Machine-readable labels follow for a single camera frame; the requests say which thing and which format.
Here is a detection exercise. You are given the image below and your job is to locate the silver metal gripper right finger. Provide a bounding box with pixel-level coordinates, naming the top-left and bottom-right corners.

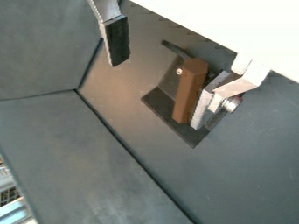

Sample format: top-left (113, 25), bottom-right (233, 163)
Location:
top-left (191, 54), bottom-right (270, 130)

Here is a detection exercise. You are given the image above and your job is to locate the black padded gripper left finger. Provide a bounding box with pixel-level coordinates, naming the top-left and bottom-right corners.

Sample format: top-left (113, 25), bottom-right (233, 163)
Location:
top-left (89, 0), bottom-right (130, 67)

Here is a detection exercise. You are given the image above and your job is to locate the brown hexagon prism object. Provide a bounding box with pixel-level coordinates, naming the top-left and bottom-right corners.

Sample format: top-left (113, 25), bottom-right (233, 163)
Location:
top-left (173, 58), bottom-right (209, 123)

